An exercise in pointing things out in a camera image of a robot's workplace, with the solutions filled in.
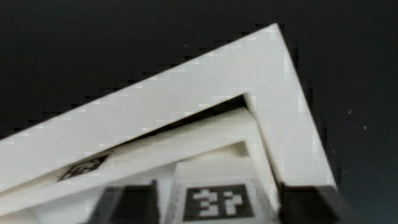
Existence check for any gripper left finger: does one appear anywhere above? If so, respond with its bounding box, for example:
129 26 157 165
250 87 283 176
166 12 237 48
83 181 159 224

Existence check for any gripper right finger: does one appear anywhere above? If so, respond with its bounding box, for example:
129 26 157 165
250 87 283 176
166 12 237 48
278 184 362 224

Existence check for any white square tabletop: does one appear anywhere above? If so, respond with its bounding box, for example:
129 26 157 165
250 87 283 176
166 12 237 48
0 106 283 224

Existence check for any white front obstacle bar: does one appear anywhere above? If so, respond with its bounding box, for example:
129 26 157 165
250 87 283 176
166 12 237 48
0 73 246 192

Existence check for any white obstacle bar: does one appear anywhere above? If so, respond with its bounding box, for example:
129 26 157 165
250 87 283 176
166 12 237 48
241 24 335 186
0 73 246 192

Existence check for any white right obstacle bar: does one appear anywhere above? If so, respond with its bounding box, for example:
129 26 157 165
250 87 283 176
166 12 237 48
241 24 335 186

